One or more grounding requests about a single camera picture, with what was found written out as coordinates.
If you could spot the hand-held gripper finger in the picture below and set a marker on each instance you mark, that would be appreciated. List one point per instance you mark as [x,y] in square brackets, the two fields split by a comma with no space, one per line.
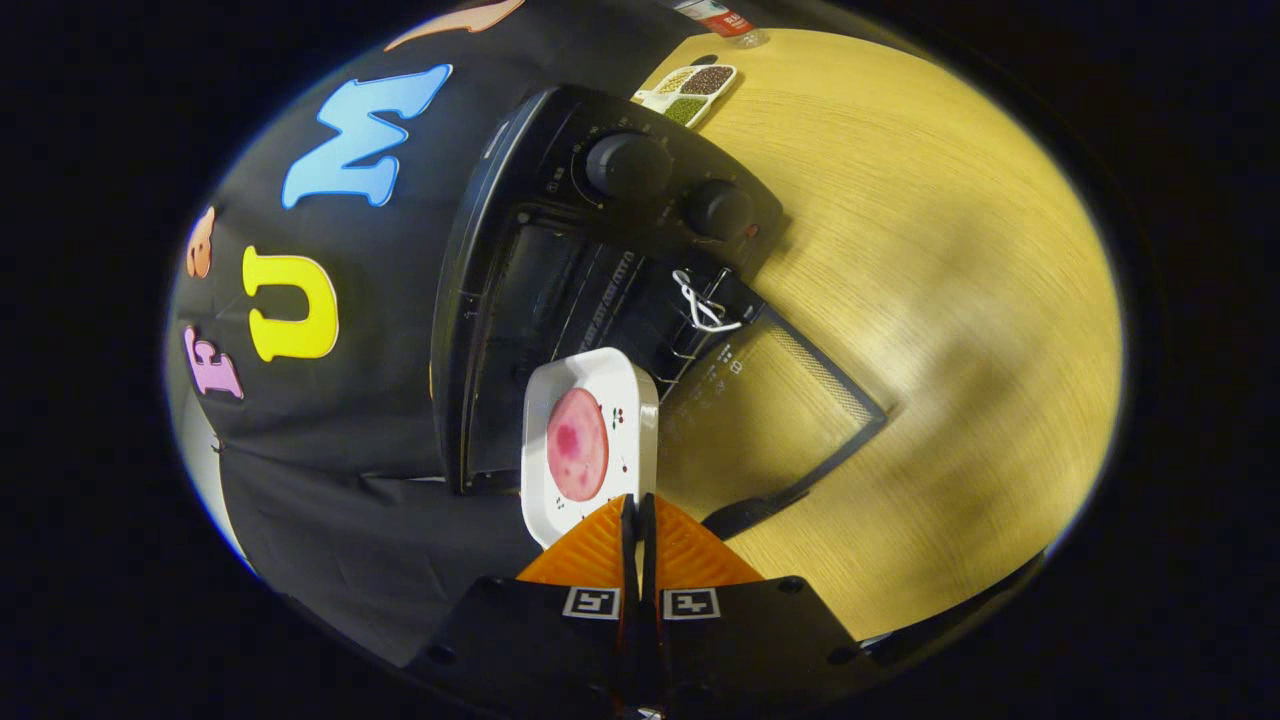
[629,560]
[649,560]

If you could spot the pink round ham slice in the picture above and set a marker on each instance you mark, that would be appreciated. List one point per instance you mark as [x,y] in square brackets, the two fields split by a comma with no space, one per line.
[578,445]

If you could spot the white square plate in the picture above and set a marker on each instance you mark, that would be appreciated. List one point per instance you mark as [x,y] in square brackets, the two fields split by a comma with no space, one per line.
[560,370]

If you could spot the black toaster oven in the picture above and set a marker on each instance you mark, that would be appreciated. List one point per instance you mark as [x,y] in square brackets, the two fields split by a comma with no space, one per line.
[520,200]

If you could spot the white divided tray of beans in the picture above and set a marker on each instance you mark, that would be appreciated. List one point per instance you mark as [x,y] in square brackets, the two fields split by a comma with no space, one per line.
[700,82]

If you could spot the clear water bottle red label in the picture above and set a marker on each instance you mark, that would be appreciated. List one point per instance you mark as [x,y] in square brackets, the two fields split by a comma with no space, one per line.
[725,20]

